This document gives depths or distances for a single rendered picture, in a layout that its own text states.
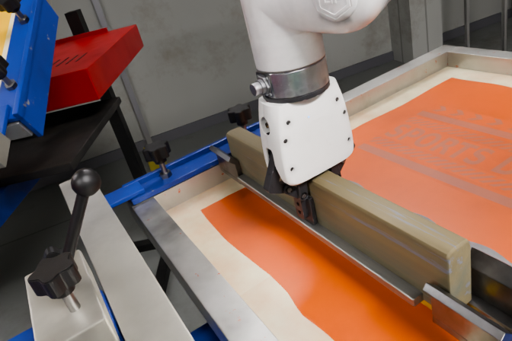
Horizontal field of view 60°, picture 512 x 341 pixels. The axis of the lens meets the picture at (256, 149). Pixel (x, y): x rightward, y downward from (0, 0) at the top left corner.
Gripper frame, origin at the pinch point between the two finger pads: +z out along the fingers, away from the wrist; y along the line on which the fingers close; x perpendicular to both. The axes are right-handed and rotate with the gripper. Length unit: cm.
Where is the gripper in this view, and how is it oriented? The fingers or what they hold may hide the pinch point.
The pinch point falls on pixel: (317, 199)
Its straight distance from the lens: 56.1
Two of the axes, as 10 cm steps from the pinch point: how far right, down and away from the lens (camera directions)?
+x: -5.1, -2.9, 8.1
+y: 8.3, -4.1, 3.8
